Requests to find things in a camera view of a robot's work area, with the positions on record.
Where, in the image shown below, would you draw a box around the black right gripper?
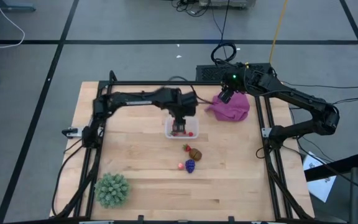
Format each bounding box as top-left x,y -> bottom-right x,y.
218,74 -> 248,105

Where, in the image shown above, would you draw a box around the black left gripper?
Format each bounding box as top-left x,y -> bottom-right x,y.
171,107 -> 188,133

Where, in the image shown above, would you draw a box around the brown kiwi toy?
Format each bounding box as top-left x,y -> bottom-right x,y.
188,148 -> 203,162

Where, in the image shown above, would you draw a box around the purple grape bunch toy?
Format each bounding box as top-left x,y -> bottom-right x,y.
184,159 -> 196,174

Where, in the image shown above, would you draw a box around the clear plastic tupperware container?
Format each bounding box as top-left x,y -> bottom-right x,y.
165,116 -> 200,139

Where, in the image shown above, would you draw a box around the magenta cloth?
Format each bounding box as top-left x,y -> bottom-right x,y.
204,91 -> 250,122

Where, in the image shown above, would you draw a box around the black perforated computer case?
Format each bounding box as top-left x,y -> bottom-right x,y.
196,63 -> 275,82

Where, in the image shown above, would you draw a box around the green spiky artificial plant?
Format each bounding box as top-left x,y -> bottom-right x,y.
94,172 -> 131,208

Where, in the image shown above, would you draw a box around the grey metal equipment base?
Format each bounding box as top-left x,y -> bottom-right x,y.
199,0 -> 256,9

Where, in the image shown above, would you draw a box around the white paper sheet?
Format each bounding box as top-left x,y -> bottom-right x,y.
303,151 -> 337,203

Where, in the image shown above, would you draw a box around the black desk beam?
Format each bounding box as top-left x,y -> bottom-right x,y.
305,152 -> 358,183

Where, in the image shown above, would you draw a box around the grey metal furniture foot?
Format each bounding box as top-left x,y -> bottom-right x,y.
0,0 -> 37,14

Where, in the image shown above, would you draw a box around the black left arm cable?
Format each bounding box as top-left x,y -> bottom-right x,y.
168,76 -> 213,105

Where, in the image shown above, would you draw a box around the coiled black cable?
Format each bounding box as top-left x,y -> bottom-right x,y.
210,42 -> 237,65

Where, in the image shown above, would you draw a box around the black aluminium extrusion frame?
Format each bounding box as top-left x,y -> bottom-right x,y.
50,70 -> 315,224

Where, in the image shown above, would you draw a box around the yellow cable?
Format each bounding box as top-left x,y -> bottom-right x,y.
268,0 -> 289,65

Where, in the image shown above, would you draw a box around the black floor cable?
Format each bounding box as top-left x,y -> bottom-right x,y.
280,80 -> 358,90
333,96 -> 358,106

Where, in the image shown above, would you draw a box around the black power cable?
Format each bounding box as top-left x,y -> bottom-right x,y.
51,144 -> 84,217

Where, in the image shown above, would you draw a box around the white cable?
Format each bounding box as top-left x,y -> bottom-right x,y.
0,0 -> 26,49

